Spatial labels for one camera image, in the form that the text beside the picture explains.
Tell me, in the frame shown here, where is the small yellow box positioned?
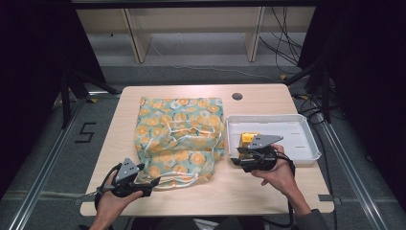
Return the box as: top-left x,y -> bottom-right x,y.
238,131 -> 261,151

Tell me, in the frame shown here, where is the light wooden shelf unit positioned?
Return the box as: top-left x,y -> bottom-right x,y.
76,6 -> 318,64

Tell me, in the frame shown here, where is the bundle of black cables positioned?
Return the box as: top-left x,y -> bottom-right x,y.
258,6 -> 305,75

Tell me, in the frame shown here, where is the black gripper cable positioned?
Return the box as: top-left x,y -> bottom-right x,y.
276,150 -> 297,228
94,163 -> 123,212

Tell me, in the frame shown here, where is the green orange-flowered cloth bag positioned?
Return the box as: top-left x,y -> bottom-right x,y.
133,96 -> 227,190

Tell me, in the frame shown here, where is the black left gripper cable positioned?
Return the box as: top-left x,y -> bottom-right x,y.
94,163 -> 123,212

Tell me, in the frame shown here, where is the aluminium floor rail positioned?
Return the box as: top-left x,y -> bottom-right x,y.
313,111 -> 391,230
7,97 -> 87,230

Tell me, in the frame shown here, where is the person's dark clothing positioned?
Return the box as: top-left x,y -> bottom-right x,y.
131,216 -> 266,230

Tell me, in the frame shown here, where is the black curtain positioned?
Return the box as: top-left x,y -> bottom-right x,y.
0,0 -> 107,200
297,0 -> 406,214

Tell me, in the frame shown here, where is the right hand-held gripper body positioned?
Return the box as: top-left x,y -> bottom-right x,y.
237,133 -> 285,173

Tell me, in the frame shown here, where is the black metal stand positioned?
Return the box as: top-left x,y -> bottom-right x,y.
58,67 -> 122,129
282,37 -> 334,125

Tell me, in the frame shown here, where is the thin white floor cable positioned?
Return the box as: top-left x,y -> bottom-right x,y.
148,41 -> 282,81

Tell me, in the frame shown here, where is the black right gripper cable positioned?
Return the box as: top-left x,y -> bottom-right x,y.
276,150 -> 297,228

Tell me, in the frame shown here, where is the white plastic tray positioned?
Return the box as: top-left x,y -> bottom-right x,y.
225,113 -> 323,167

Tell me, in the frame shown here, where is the person's left hand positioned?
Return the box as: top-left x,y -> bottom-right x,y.
95,173 -> 145,226

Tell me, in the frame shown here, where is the person's right hand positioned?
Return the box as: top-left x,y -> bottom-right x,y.
250,143 -> 299,196

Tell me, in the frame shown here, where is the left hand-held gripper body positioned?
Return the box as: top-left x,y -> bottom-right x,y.
109,156 -> 147,198

